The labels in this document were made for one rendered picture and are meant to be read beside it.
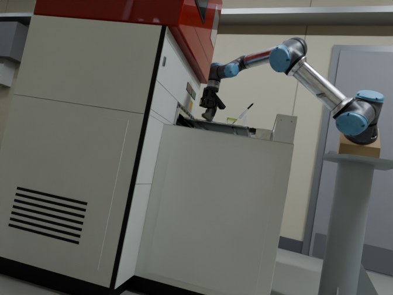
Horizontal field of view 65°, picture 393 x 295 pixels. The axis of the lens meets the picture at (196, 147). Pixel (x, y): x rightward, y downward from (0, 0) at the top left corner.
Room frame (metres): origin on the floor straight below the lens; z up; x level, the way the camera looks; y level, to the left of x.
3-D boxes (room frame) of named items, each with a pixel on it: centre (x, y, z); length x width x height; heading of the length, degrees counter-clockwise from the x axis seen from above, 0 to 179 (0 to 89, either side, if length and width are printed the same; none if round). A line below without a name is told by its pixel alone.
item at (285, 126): (1.70, -0.46, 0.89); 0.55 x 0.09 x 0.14; 168
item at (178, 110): (1.87, 0.09, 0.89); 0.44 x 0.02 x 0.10; 168
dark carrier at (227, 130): (1.84, -0.11, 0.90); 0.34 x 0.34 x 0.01; 78
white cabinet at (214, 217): (1.90, -0.23, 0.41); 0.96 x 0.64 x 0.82; 168
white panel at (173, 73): (1.70, 0.15, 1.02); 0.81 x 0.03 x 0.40; 168
